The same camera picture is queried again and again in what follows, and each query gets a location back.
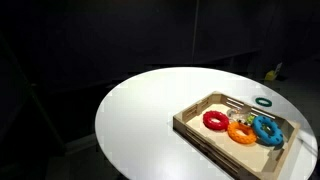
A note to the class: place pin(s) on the wooden slatted tray box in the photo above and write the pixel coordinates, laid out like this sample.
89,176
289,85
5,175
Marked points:
245,156

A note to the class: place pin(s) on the small light green toy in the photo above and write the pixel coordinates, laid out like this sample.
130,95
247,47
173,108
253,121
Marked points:
250,119

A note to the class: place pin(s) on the yellow object in background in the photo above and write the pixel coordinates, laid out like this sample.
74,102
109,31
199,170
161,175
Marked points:
271,73

